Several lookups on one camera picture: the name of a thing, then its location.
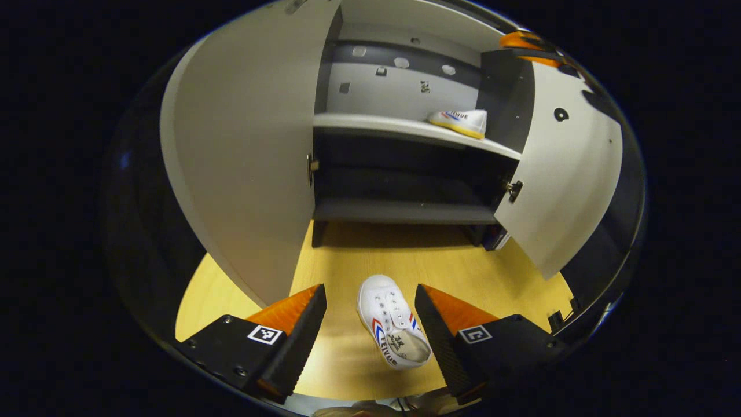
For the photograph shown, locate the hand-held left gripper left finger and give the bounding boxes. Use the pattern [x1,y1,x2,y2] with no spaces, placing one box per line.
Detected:
[175,283,328,405]

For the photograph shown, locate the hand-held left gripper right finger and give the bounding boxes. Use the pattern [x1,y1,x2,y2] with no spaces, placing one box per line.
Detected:
[413,283,573,406]

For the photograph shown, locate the white canvas shoe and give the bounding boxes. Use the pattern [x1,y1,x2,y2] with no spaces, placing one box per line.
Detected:
[356,274,432,370]
[427,109,488,140]

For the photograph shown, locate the white shoe cabinet door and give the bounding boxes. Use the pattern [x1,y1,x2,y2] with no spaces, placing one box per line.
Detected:
[159,0,342,308]
[493,58,625,280]

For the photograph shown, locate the dark blue cardboard box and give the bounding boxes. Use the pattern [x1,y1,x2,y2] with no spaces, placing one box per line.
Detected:
[483,225,511,252]

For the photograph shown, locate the black backdrop cloth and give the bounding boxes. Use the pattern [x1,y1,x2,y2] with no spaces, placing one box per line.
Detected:
[103,35,648,348]

